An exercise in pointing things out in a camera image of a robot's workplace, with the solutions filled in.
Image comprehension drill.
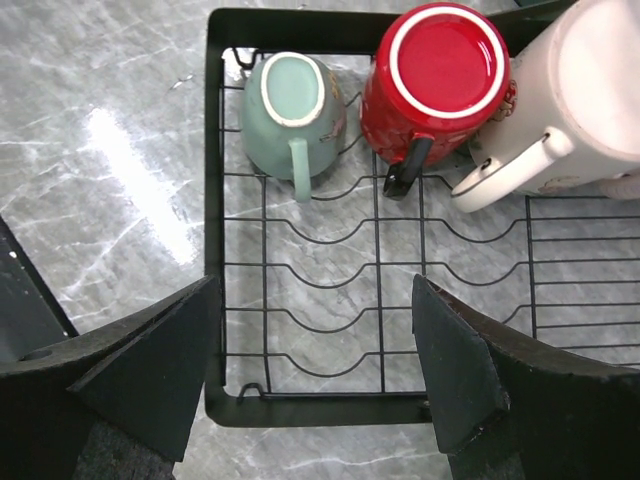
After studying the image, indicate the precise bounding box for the black table front rail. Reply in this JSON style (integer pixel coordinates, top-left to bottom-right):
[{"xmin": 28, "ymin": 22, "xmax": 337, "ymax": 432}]
[{"xmin": 1, "ymin": 222, "xmax": 78, "ymax": 363}]

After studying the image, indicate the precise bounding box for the white mug green inside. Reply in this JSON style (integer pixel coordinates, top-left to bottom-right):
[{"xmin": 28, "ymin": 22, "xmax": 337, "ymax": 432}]
[{"xmin": 451, "ymin": 1, "xmax": 639, "ymax": 212}]

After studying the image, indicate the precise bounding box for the black wire dish rack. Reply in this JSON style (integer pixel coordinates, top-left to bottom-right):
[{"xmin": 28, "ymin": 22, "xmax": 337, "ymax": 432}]
[{"xmin": 205, "ymin": 8, "xmax": 639, "ymax": 428}]

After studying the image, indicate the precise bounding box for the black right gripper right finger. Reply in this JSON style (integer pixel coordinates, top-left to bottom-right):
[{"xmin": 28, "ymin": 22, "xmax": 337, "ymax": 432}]
[{"xmin": 412, "ymin": 275, "xmax": 639, "ymax": 479}]

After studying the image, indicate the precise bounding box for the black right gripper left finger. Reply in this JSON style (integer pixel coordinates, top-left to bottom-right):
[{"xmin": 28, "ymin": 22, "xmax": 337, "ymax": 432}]
[{"xmin": 1, "ymin": 276, "xmax": 221, "ymax": 479}]

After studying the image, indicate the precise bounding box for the teal cup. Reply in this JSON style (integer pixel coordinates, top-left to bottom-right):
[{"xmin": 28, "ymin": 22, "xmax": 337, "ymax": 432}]
[{"xmin": 240, "ymin": 51, "xmax": 347, "ymax": 203}]

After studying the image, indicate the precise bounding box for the red mug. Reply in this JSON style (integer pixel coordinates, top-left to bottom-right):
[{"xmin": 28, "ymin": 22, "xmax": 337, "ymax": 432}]
[{"xmin": 360, "ymin": 2, "xmax": 510, "ymax": 200}]

